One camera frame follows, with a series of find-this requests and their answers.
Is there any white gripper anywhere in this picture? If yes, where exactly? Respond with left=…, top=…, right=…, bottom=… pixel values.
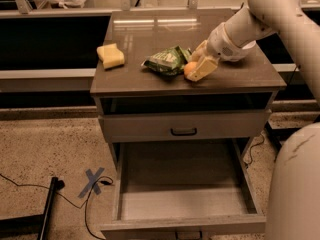
left=186, top=22, right=255, bottom=82

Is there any orange fruit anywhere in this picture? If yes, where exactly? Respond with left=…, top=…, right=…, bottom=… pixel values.
left=184, top=61, right=197, bottom=77

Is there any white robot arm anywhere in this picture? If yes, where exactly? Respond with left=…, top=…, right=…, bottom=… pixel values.
left=184, top=0, right=320, bottom=240

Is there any closed grey top drawer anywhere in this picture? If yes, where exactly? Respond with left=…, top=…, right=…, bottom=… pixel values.
left=99, top=110, right=271, bottom=143

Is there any grey drawer cabinet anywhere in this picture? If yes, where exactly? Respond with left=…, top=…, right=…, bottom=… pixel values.
left=89, top=7, right=288, bottom=240

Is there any open grey middle drawer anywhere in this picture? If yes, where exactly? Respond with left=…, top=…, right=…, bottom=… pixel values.
left=101, top=139, right=266, bottom=240

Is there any green chip bag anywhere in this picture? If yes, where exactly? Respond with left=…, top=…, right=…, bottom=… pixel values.
left=142, top=46, right=191, bottom=76

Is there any white bowl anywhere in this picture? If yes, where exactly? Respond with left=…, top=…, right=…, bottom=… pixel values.
left=242, top=40, right=256, bottom=50

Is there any yellow sponge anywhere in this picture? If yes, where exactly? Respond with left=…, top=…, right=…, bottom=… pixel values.
left=97, top=43, right=125, bottom=69

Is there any blue tape cross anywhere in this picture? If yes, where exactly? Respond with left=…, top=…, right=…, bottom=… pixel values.
left=78, top=167, right=104, bottom=198

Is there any black stand leg left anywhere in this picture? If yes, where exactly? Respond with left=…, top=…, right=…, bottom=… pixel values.
left=0, top=177, right=65, bottom=240

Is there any black floor cable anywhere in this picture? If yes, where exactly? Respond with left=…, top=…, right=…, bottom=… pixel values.
left=0, top=173, right=115, bottom=240

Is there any metal railing frame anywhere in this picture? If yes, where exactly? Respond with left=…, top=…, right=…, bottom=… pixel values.
left=0, top=0, right=320, bottom=20

